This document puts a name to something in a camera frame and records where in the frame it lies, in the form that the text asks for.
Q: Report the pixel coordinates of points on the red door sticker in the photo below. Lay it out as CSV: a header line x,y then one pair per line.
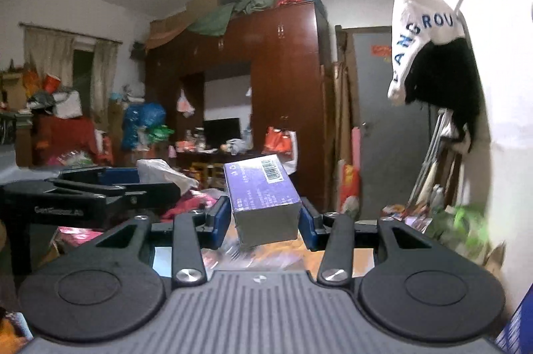
x,y
382,53

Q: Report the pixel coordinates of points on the purple box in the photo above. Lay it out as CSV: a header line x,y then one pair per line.
x,y
262,195

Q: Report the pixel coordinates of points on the red printed bag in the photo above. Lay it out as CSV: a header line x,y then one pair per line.
x,y
349,185

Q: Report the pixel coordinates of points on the brown wooden wardrobe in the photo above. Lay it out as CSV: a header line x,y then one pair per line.
x,y
287,66

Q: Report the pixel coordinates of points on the small pink plastic bag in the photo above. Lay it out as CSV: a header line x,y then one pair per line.
x,y
185,106

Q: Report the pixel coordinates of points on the blue plastic bag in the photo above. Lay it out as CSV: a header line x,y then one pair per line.
x,y
141,120

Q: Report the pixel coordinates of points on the pink roll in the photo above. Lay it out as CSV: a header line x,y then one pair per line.
x,y
356,147

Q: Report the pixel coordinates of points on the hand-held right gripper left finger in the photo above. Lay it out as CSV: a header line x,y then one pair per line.
x,y
220,218

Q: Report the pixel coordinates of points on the beige curtain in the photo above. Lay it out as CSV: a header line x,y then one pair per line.
x,y
104,79
48,50

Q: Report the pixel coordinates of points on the blue printed cloth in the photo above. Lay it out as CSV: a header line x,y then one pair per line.
x,y
518,329

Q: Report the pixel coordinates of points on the red and white plastic bag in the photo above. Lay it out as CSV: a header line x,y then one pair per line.
x,y
280,141

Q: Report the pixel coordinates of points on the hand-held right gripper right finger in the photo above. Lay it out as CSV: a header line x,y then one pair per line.
x,y
306,225

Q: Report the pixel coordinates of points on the clear plastic storage box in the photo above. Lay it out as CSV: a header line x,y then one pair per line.
x,y
266,258

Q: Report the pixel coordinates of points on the green plastic bag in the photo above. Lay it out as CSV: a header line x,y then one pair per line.
x,y
462,225

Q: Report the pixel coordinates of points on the green cloth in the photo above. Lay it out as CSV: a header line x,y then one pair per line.
x,y
216,18

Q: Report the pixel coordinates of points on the grey door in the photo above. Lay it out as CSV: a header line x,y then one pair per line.
x,y
387,129

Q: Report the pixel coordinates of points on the white garment with blue letters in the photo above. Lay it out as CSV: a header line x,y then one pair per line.
x,y
433,10

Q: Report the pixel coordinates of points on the metal crutches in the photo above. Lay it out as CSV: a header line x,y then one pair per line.
x,y
431,162

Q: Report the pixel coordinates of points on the black hanging garment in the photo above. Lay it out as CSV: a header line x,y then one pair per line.
x,y
449,83

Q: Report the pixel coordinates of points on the clear plastic bottle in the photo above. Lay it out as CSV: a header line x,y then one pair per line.
x,y
436,197

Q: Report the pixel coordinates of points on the brown cardboard sheet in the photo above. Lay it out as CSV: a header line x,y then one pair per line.
x,y
175,25

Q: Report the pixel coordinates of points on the black monitor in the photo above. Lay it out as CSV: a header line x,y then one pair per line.
x,y
221,131

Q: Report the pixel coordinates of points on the red cloth pile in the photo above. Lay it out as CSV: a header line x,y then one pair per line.
x,y
66,137

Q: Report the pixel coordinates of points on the red paper cup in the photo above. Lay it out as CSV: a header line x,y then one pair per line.
x,y
51,83

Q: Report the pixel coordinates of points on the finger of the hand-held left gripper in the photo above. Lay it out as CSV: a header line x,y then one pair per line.
x,y
141,197
118,175

